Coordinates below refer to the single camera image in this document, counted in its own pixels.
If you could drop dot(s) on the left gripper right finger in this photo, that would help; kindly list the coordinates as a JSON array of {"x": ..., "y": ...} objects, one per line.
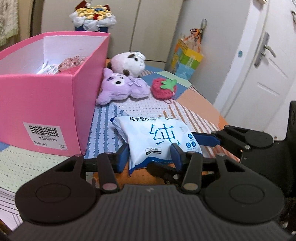
[{"x": 229, "y": 189}]

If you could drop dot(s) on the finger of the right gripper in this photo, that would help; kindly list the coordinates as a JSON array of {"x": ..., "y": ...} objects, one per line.
[{"x": 206, "y": 139}]

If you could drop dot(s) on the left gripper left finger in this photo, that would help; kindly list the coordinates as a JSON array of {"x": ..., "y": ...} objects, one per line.
[{"x": 71, "y": 189}]

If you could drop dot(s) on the white blue wet wipes pack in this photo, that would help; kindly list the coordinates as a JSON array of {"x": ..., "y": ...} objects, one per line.
[{"x": 150, "y": 139}]

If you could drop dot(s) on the red strawberry plush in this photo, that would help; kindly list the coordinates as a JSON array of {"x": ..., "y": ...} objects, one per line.
[{"x": 163, "y": 88}]

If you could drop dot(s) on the pink cardboard box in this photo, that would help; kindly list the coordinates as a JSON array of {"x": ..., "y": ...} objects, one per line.
[{"x": 44, "y": 110}]

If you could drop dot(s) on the white panda plush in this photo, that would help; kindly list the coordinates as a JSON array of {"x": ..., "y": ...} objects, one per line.
[{"x": 128, "y": 63}]

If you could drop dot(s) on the purple plush toy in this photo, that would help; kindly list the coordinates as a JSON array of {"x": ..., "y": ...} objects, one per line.
[{"x": 116, "y": 86}]

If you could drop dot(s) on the patchwork knitted table cover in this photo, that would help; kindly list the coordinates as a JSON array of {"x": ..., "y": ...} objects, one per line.
[{"x": 19, "y": 166}]

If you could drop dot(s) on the white door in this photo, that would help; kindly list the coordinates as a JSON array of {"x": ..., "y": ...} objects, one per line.
[{"x": 259, "y": 98}]

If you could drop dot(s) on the colourful paper gift bag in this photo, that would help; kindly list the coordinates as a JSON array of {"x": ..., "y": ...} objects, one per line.
[{"x": 188, "y": 52}]

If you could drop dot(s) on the beige wardrobe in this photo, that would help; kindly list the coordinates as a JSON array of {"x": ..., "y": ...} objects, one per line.
[{"x": 145, "y": 26}]

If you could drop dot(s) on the pink floral scrunchie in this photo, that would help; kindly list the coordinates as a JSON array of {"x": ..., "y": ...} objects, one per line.
[{"x": 71, "y": 63}]

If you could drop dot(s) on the yellow flower bouquet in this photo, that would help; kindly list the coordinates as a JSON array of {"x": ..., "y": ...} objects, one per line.
[{"x": 98, "y": 18}]

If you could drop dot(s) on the cream knitted cardigan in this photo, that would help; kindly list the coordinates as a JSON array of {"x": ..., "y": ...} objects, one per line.
[{"x": 9, "y": 20}]

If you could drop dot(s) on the silver door handle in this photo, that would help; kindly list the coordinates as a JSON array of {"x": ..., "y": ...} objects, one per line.
[{"x": 263, "y": 46}]

